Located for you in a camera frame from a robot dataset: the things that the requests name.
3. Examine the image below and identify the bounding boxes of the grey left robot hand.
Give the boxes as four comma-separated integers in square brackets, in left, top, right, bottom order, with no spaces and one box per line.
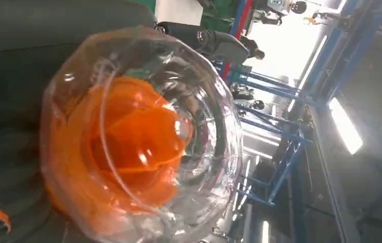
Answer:
[0,0,251,135]

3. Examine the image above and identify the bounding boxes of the orange drink bottle with label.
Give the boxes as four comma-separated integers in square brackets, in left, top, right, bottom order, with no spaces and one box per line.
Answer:
[39,26,244,243]

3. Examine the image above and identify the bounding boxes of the ribbed grey left arm sleeve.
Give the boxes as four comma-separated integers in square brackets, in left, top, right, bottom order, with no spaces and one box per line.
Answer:
[0,129,78,243]

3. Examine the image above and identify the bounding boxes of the small orange scrap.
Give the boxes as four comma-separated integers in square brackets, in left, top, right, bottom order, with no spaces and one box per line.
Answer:
[0,209,13,234]

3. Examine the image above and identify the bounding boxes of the pale sheet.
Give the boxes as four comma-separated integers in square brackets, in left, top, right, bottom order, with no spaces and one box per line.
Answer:
[155,0,204,27]

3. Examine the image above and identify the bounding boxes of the green table mat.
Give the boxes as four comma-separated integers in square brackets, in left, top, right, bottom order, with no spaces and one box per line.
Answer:
[200,0,239,33]

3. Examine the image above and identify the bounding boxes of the person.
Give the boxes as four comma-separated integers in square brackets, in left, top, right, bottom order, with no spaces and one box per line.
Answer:
[239,34,266,62]

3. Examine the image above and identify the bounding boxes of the white robot with black head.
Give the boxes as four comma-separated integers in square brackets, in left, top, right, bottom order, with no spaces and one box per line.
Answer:
[254,0,309,26]

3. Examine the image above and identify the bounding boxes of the long ceiling light strip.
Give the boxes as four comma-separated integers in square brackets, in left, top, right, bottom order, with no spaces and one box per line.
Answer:
[286,34,328,114]

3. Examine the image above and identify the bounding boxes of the wide ceiling light panel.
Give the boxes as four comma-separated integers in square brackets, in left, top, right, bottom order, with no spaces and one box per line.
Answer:
[328,97,364,156]

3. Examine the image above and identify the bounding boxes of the blue steel frame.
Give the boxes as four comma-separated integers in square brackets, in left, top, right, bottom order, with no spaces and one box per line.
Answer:
[217,0,382,243]

